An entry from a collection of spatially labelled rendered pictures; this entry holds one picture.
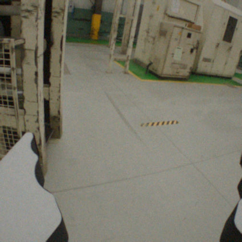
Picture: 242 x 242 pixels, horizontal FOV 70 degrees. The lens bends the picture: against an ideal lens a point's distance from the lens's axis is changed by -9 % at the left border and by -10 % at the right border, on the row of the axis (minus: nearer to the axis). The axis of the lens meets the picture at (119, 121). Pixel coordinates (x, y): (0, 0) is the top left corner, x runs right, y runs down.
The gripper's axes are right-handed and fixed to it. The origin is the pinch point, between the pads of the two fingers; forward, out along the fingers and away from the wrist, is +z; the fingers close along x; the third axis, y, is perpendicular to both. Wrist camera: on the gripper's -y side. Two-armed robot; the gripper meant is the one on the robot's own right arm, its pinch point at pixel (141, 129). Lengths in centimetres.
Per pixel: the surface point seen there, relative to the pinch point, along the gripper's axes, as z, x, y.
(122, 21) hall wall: 1046, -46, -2
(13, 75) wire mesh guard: 68, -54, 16
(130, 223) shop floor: 59, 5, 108
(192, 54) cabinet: 442, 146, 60
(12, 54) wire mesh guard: 68, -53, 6
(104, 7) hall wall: 1008, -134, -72
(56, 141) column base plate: 130, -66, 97
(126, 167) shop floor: 112, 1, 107
